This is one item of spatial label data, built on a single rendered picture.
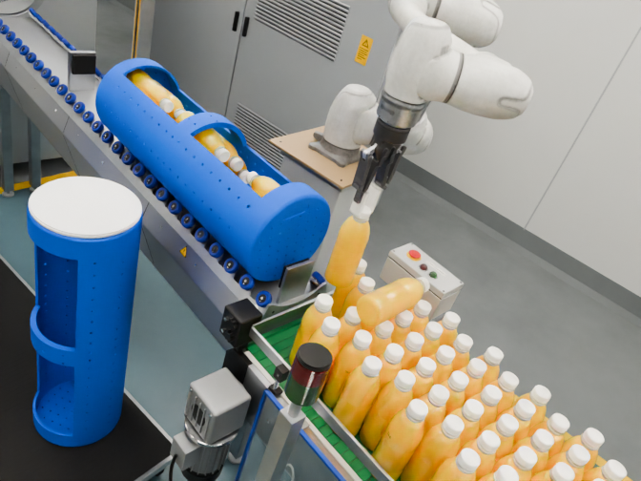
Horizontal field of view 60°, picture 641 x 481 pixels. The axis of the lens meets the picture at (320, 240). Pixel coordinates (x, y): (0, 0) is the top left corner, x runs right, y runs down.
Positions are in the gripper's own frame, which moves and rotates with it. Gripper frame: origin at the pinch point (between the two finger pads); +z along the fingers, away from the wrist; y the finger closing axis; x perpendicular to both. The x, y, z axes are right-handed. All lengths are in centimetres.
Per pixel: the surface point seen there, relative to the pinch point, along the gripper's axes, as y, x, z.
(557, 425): -9, 59, 21
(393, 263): -22.7, 1.3, 25.8
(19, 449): 60, -52, 118
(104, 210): 36, -52, 29
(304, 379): 40.0, 27.8, 9.6
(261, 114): -136, -189, 85
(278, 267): 3.7, -16.7, 32.3
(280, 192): 5.6, -21.2, 10.1
